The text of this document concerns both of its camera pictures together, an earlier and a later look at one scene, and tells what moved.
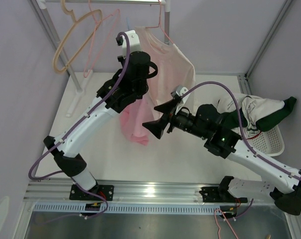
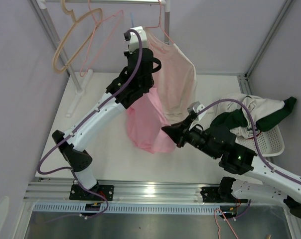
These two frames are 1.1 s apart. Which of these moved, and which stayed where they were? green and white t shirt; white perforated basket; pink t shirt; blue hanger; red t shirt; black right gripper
Moved: black right gripper; pink t shirt; blue hanger
Stayed: white perforated basket; green and white t shirt; red t shirt
